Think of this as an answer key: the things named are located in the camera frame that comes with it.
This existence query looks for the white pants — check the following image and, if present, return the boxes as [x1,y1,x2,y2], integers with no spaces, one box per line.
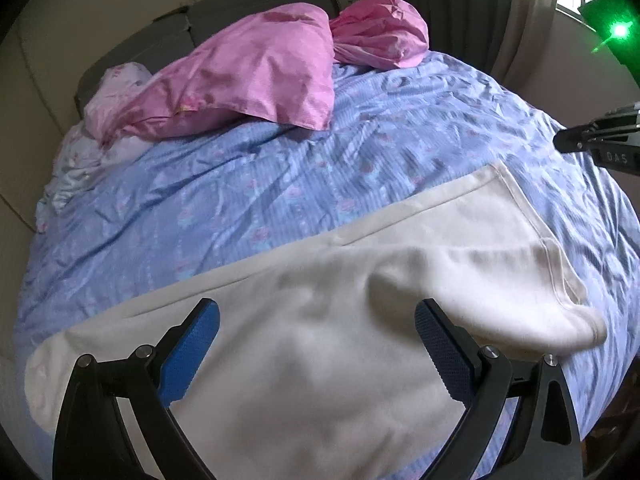
[25,162,608,480]

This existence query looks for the grey headboard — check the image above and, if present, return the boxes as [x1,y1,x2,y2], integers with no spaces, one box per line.
[75,0,341,111]

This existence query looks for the pale floral pillow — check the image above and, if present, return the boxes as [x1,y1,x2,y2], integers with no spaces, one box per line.
[35,62,156,231]

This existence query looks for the small crumpled pink pillow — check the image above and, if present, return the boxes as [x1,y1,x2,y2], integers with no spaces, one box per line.
[329,0,430,70]

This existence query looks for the blue floral bed sheet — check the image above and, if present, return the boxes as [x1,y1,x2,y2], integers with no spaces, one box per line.
[15,50,626,480]

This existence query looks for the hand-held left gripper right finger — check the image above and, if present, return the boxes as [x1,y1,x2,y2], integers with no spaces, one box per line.
[414,298,586,480]

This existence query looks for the large pink pillow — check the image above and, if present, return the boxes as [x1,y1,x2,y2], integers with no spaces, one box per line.
[100,2,336,143]

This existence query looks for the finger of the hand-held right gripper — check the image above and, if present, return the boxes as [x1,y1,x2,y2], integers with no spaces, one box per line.
[554,102,640,177]

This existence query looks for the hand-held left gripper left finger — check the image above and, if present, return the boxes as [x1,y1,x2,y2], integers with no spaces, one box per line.
[52,298,221,480]

